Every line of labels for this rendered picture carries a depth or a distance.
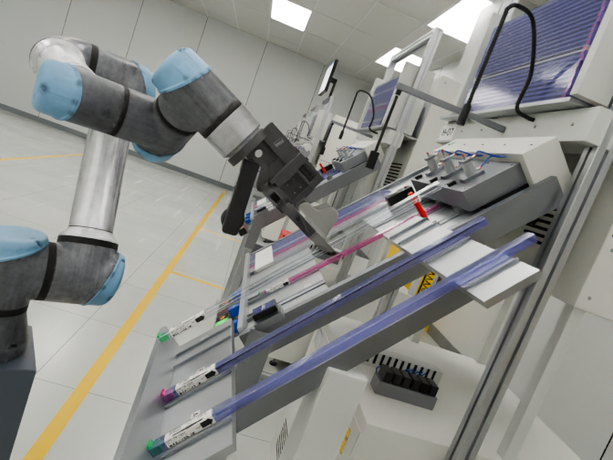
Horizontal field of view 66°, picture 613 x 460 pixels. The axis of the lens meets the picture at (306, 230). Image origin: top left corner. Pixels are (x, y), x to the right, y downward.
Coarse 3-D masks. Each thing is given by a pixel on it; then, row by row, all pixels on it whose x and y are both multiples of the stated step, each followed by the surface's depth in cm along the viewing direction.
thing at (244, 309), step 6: (246, 258) 152; (246, 264) 145; (246, 270) 137; (246, 276) 132; (246, 282) 126; (240, 300) 112; (246, 300) 114; (240, 306) 108; (246, 306) 110; (240, 312) 104; (246, 312) 107; (240, 318) 100; (246, 318) 104; (240, 324) 97; (246, 324) 100; (240, 330) 95
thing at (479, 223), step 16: (480, 224) 66; (448, 240) 65; (416, 256) 65; (384, 272) 65; (400, 272) 65; (352, 288) 65; (368, 288) 65; (336, 304) 65; (304, 320) 64; (272, 336) 64; (240, 352) 64; (256, 352) 64; (224, 368) 64
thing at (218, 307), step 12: (420, 192) 75; (432, 192) 75; (396, 204) 75; (408, 204) 75; (372, 216) 76; (384, 216) 75; (360, 228) 74; (336, 240) 74; (312, 252) 74; (324, 252) 74; (288, 264) 75; (300, 264) 74; (276, 276) 74; (252, 288) 74; (228, 300) 73; (204, 312) 73; (216, 312) 74; (168, 336) 73
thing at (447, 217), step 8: (400, 184) 158; (408, 184) 153; (432, 200) 123; (408, 208) 126; (424, 208) 120; (440, 208) 114; (448, 208) 111; (480, 208) 101; (392, 216) 126; (400, 216) 123; (408, 216) 120; (432, 216) 111; (440, 216) 108; (448, 216) 105; (456, 216) 103; (464, 216) 101; (384, 224) 124; (392, 224) 120; (448, 224) 101
